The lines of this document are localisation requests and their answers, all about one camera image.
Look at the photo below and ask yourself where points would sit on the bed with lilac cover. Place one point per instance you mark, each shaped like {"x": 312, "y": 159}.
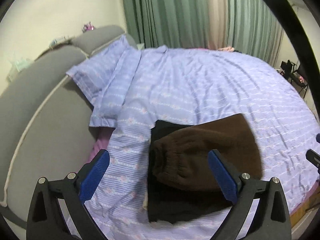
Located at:
{"x": 212, "y": 85}

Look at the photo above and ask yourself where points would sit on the purple toy figure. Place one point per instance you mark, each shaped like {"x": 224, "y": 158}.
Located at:
{"x": 88, "y": 27}

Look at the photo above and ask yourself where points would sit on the brown fleece pants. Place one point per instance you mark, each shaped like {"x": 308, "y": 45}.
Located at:
{"x": 205, "y": 150}

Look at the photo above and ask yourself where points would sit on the blue striped pillow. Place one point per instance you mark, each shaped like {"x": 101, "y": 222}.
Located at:
{"x": 95, "y": 72}
{"x": 117, "y": 97}

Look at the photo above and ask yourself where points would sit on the black folding chair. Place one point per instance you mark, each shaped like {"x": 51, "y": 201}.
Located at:
{"x": 296, "y": 77}

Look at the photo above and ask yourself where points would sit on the grey padded headboard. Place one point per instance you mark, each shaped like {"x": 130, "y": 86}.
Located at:
{"x": 35, "y": 100}

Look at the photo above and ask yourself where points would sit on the pink white cloth item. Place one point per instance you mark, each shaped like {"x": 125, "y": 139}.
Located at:
{"x": 226, "y": 48}

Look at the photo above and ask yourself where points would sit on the pale green packet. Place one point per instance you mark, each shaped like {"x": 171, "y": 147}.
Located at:
{"x": 58, "y": 42}
{"x": 21, "y": 63}

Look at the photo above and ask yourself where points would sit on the green curtain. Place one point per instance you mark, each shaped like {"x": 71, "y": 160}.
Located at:
{"x": 252, "y": 17}
{"x": 165, "y": 12}

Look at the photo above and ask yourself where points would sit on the pink plush toy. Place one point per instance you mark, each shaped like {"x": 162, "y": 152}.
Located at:
{"x": 300, "y": 79}

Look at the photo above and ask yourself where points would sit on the folded black clothes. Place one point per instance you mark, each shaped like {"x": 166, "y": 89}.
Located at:
{"x": 180, "y": 205}

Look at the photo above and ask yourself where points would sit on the beige sheer curtain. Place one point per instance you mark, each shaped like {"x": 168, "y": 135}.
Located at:
{"x": 217, "y": 12}

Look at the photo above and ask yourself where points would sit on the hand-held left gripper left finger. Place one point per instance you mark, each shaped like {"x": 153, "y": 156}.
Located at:
{"x": 93, "y": 177}

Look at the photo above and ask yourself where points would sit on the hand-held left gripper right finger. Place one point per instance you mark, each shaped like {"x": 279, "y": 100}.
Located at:
{"x": 225, "y": 177}

